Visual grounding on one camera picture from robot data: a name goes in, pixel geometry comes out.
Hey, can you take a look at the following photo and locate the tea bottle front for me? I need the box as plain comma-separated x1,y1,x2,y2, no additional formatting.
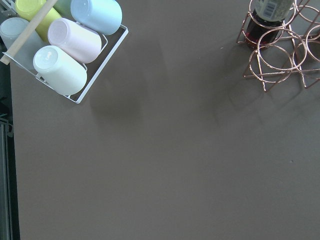
245,0,294,48

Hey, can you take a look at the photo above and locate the pink cup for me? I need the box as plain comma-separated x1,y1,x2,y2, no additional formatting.
47,18,102,64

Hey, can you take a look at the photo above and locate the white cup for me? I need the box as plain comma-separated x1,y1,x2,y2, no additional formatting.
33,45,87,96

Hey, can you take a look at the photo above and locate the light blue cup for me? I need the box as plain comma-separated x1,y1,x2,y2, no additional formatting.
70,0,123,35

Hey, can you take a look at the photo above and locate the mint green cup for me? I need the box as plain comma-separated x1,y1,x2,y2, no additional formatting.
53,0,71,17

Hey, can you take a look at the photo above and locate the yellow green cup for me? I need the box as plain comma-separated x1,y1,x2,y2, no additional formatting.
14,0,63,43

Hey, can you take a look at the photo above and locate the grey blue cup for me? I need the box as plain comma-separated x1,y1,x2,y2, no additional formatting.
0,17,45,70

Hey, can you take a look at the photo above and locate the copper wire bottle rack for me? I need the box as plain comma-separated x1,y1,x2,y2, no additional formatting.
236,0,320,92

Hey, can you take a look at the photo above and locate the wooden rack handle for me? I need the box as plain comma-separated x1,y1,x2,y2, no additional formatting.
0,0,57,65

